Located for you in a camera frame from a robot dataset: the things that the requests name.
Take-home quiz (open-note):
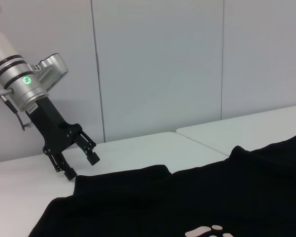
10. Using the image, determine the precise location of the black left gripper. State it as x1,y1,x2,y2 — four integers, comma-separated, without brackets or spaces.
26,96,101,181

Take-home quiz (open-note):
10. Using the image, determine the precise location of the black shirt with FREE! print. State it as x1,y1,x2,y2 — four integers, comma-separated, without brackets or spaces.
27,133,296,237

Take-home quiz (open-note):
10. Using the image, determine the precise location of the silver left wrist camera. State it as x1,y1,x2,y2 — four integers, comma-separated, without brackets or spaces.
32,52,70,91

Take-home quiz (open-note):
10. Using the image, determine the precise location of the left gripper cable with plug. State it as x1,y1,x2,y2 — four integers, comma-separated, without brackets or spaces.
0,89,34,130

